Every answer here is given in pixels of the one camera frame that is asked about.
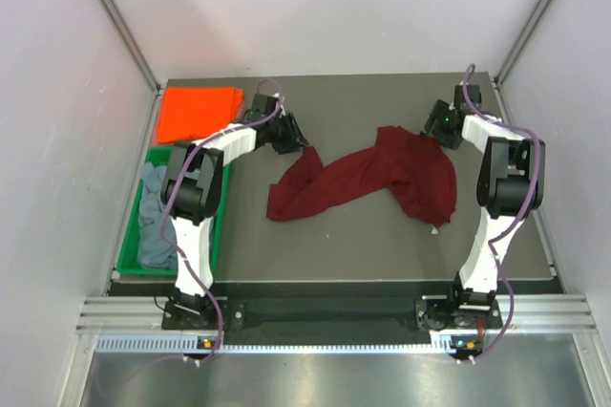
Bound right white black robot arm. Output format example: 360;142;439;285
419;84;545;331

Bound right aluminium corner post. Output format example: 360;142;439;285
493;0;554;87

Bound left aluminium corner post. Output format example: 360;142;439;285
66;0;162;93

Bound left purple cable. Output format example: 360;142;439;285
159;77;285;365

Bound aluminium front rail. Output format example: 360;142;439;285
76;294;597;334

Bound crumpled grey-blue t-shirt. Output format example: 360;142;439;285
137;162;178;270

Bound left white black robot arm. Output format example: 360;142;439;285
160;92;308;328

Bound aluminium corner post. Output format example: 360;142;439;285
493;0;554;87
66;0;162;93

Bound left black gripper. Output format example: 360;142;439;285
265;110;308;154

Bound folded orange t-shirt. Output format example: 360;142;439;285
157;86;245;145

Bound purple cable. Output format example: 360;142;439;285
457;62;546;364
159;77;285;365

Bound dark red t-shirt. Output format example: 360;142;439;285
266;126;457;227

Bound folded pink t-shirt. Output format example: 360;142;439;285
155;88;247;147

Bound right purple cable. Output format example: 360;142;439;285
457;62;546;364

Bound slotted grey cable duct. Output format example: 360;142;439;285
95;334;475;355

